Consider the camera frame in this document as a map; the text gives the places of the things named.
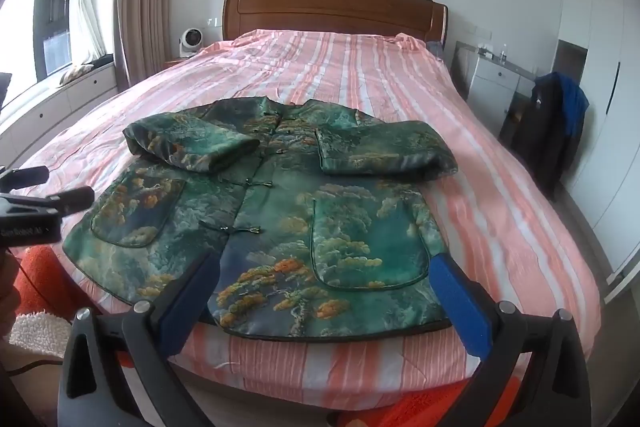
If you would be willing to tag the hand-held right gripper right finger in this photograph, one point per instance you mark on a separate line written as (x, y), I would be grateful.
(457, 302)

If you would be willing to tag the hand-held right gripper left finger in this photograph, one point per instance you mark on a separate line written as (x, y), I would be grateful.
(195, 302)

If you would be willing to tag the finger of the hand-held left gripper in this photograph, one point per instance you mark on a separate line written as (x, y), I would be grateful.
(25, 177)
(70, 199)

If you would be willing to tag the green brocade jacket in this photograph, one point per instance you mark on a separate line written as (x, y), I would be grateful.
(280, 217)

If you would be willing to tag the orange fuzzy cloth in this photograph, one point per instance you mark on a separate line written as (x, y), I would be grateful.
(45, 277)

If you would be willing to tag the white window bench cabinet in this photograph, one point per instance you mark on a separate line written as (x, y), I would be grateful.
(60, 102)

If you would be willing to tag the white fuzzy cloth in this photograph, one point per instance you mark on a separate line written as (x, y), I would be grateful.
(32, 329)

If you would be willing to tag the patterned cushion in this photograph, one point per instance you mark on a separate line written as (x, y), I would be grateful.
(77, 73)

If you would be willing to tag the wooden nightstand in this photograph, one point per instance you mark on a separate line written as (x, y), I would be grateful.
(172, 62)

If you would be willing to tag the dark framed window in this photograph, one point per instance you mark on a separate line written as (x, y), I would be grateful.
(50, 7)

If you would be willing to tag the dark hanging jacket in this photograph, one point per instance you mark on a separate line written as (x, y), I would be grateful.
(545, 132)

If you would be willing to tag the small white fan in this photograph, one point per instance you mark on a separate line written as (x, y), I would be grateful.
(190, 41)

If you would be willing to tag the white bedside drawer cabinet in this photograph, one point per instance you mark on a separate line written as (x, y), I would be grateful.
(492, 77)

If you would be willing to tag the blue hanging garment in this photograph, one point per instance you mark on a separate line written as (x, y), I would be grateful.
(575, 99)

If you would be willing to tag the bed with pink striped sheet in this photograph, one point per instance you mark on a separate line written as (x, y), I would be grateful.
(380, 77)

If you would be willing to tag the blue pillow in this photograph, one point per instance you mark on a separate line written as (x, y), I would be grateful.
(436, 50)

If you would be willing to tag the white wardrobe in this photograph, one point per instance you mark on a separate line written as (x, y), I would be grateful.
(600, 57)

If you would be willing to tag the wooden headboard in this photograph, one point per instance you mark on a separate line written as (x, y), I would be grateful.
(330, 7)

